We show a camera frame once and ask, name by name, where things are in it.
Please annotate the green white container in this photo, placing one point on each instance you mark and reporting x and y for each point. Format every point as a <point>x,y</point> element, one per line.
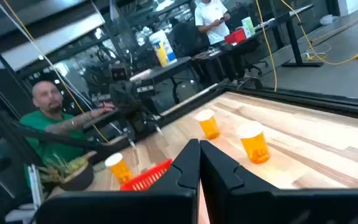
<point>248,25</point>

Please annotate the black office chair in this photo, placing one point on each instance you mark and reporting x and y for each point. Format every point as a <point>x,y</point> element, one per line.
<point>185,39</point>

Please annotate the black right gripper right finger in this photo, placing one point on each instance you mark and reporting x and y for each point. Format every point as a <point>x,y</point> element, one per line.
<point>228,199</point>

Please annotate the white yellow wipes canister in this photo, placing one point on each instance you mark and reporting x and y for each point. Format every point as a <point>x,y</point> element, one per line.
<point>163,46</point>

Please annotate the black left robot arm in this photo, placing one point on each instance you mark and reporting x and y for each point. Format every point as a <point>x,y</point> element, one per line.
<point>141,123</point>

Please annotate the silver bracket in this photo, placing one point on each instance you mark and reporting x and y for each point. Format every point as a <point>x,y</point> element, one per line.
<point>36,186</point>

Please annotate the white bag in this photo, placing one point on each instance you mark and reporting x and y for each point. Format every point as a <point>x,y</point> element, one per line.
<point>327,19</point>

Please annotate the black desk with T-legs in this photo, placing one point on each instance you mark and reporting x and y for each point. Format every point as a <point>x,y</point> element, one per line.
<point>292,37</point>

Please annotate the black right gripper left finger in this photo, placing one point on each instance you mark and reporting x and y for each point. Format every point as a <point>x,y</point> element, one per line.
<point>172,199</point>

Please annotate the red plastic mesh basket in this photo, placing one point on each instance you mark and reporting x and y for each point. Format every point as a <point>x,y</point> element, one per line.
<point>145,180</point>

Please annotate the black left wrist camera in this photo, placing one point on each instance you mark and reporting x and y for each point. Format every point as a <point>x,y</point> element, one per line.
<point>119,74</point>

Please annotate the long black desk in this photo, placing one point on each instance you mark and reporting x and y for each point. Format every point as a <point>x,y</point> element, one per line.
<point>244,46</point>

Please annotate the person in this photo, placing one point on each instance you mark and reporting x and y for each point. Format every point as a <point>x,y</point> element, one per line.
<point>210,18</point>
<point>42,123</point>

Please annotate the succulent plant in dark pot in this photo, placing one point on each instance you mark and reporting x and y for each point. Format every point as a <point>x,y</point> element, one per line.
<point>70,174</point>

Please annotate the red box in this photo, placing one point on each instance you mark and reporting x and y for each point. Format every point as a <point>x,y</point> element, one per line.
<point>235,35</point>

